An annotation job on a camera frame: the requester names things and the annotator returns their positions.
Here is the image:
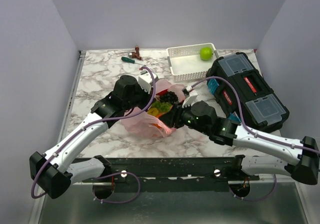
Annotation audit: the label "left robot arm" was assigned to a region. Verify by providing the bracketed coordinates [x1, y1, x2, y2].
[29, 73, 158, 199]

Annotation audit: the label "aluminium frame rail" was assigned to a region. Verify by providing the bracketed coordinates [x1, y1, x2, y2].
[57, 50, 87, 143]

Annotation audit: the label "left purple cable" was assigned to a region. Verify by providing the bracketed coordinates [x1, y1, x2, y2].
[30, 66, 157, 199]

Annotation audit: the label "yellow fake lemon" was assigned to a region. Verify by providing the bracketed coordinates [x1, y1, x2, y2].
[147, 107, 160, 117]

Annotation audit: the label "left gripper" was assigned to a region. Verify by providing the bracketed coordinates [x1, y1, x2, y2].
[124, 83, 157, 112]

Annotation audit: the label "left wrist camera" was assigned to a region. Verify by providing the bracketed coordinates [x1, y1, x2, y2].
[138, 70, 153, 94]

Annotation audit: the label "green fake grapes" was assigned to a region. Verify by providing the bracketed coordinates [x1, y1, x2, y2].
[150, 101, 173, 113]

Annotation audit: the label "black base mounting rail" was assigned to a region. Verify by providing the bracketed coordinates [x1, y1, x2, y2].
[85, 155, 259, 193]

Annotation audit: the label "dark purple fake grapes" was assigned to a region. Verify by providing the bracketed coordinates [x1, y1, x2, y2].
[159, 91, 179, 104]

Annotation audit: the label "green handled screwdriver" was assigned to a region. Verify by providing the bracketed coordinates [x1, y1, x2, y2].
[121, 56, 145, 66]

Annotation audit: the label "brown metal faucet valve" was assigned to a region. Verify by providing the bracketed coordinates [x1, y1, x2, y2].
[128, 46, 142, 60]

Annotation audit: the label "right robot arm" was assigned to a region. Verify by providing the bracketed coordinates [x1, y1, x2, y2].
[160, 101, 320, 185]

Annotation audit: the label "white perforated plastic basket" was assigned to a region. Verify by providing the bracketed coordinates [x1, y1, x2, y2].
[166, 43, 217, 83]

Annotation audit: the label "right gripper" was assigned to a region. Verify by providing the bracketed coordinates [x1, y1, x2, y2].
[158, 100, 210, 136]

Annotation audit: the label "green fake apple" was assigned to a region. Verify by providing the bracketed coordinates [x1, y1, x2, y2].
[199, 47, 213, 61]

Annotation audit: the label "red fake apple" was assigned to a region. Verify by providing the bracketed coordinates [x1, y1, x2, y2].
[157, 89, 168, 96]

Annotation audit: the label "black plastic toolbox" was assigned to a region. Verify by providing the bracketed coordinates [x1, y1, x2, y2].
[206, 52, 290, 133]

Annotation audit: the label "pink plastic bag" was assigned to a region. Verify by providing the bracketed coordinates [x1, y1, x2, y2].
[121, 79, 185, 138]

